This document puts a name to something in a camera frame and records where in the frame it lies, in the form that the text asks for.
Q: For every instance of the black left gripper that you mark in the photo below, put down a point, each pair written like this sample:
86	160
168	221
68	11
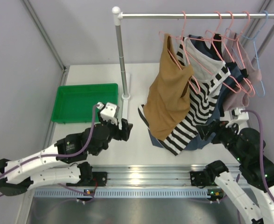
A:
122	130

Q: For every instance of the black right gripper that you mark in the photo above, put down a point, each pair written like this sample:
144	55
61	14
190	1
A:
218	126

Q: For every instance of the tan tank top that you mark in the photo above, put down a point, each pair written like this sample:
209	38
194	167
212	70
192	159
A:
168	99

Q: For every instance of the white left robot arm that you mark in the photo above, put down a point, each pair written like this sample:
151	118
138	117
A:
63	162

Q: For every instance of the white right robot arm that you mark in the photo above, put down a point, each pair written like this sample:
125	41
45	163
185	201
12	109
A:
246	146

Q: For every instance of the black white striped tank top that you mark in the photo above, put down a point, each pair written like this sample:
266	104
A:
197	105

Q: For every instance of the navy blue tank top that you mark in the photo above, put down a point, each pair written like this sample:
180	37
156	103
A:
197	144

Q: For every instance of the pink hanger with navy top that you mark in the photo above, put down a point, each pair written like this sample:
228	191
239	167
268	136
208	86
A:
220	37

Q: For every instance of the pink hanger with striped top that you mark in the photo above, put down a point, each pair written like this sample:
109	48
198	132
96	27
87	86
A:
219	53

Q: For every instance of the dusty pink tank top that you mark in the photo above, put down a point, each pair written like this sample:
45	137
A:
234	100

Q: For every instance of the green plastic tray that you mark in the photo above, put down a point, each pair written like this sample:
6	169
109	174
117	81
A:
74	103

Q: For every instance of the metal clothes rack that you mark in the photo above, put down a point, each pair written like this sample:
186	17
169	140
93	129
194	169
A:
126	78

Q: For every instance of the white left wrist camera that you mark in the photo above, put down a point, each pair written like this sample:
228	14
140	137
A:
108	112

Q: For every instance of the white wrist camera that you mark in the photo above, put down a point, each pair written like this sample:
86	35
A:
236	118
108	112

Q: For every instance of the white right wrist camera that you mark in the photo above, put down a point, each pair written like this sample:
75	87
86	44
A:
236	118

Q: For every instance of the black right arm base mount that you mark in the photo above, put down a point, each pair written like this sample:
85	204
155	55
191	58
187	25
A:
203	178

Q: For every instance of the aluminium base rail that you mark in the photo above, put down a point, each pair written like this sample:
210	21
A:
141	182

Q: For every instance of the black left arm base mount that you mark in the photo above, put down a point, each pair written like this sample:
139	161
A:
99	180

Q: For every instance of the light blue wire hanger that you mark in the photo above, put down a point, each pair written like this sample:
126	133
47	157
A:
253	39

